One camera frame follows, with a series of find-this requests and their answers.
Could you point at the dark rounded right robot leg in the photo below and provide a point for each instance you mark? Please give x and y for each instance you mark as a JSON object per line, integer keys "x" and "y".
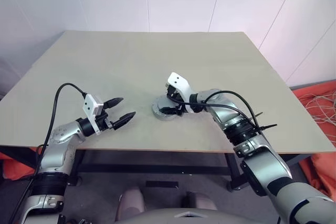
{"x": 202, "y": 200}

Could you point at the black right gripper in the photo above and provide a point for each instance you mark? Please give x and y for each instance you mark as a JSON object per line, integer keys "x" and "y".
{"x": 183, "y": 108}

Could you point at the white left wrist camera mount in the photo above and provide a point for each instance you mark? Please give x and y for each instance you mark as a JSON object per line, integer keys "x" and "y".
{"x": 89, "y": 104}

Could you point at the black metal table frame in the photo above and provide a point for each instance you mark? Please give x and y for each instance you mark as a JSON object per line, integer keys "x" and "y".
{"x": 157, "y": 167}

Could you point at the black strip on floor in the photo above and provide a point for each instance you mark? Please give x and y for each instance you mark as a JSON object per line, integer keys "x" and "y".
{"x": 162, "y": 184}

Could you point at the orange fabric bag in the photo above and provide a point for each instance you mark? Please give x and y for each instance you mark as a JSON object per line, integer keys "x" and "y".
{"x": 323, "y": 171}
{"x": 15, "y": 169}

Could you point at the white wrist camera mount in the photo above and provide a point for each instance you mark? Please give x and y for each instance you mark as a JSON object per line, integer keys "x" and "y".
{"x": 89, "y": 104}
{"x": 179, "y": 81}

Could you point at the finned silver motor end cap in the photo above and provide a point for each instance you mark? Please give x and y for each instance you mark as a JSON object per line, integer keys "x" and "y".
{"x": 157, "y": 104}

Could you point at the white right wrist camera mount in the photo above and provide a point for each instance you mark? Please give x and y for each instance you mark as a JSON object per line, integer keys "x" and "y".
{"x": 179, "y": 81}

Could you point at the grey robot torso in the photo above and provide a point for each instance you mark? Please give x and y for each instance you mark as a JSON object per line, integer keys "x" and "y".
{"x": 210, "y": 217}

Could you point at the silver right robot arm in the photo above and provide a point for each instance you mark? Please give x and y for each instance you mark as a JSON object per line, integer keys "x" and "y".
{"x": 225, "y": 119}

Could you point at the orange floor mat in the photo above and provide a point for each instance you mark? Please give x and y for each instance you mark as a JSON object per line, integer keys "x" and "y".
{"x": 302, "y": 95}

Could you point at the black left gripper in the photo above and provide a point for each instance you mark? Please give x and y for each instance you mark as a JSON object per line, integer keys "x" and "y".
{"x": 103, "y": 121}

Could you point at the dark rounded left robot leg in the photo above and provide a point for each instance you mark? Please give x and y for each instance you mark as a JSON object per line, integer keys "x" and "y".
{"x": 131, "y": 200}

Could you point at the dark rounded robot leg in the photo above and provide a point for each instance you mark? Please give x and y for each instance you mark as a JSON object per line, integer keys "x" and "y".
{"x": 202, "y": 200}
{"x": 131, "y": 200}

